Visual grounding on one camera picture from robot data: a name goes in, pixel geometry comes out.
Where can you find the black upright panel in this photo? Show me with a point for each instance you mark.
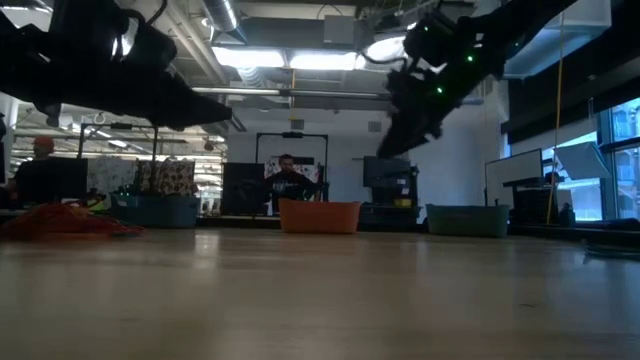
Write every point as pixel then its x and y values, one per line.
pixel 242 187

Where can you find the white tilted sheet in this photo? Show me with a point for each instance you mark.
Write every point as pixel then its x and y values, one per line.
pixel 582 160

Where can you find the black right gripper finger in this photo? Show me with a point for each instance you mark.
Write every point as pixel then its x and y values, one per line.
pixel 410 135

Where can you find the floral patterned panel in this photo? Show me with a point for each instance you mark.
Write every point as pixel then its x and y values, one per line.
pixel 172 177

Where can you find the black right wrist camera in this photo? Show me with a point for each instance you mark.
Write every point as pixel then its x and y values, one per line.
pixel 432 37

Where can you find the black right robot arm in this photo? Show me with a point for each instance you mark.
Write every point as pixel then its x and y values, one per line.
pixel 520 25

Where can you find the grey ceiling box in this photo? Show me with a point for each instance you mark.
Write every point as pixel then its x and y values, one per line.
pixel 345 29

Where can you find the person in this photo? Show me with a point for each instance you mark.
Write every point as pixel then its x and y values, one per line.
pixel 287 180
pixel 42 145

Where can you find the silver ceiling duct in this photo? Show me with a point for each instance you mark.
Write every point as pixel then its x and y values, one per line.
pixel 222 15

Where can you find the black aluminium table frame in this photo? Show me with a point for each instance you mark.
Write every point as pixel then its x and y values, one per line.
pixel 240 220

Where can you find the black stand frame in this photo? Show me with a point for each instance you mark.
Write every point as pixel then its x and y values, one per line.
pixel 80 145

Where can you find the window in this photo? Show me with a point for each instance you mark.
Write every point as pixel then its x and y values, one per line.
pixel 625 160

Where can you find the horizontal ceiling pipe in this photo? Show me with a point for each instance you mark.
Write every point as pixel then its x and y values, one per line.
pixel 280 91

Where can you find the red rubber band pile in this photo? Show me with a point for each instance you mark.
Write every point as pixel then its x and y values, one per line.
pixel 60 222

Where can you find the black gantry frame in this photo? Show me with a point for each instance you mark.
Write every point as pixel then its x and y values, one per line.
pixel 270 134

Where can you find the green plastic basket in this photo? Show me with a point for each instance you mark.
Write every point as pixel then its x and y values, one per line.
pixel 465 221

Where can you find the ceiling light panel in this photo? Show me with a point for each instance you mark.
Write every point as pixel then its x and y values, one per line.
pixel 247 57
pixel 325 61

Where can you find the white patterned panel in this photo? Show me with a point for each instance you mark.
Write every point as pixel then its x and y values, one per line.
pixel 110 172

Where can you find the black equipment cart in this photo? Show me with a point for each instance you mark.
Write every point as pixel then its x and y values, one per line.
pixel 390 180

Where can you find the white board screen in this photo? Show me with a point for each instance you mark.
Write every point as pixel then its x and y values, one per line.
pixel 515 175

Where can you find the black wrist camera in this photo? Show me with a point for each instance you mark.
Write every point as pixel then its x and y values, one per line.
pixel 432 37
pixel 85 25

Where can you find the blue plastic basket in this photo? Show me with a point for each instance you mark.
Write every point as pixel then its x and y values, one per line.
pixel 155 212

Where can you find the green bowl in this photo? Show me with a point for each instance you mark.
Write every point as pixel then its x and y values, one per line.
pixel 96 202

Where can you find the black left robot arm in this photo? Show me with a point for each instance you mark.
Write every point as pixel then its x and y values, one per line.
pixel 20 50

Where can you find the black monitor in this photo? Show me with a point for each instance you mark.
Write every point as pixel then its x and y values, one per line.
pixel 72 180

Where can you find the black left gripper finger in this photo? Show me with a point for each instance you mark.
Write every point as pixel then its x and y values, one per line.
pixel 180 107

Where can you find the black desk with equipment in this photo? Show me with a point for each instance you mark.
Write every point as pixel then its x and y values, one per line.
pixel 535 200

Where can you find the orange plastic basket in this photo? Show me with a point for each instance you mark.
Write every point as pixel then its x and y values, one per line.
pixel 320 217

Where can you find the white ceiling duct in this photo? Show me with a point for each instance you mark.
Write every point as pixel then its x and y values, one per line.
pixel 575 30

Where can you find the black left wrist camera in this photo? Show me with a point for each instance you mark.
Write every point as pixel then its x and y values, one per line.
pixel 85 25

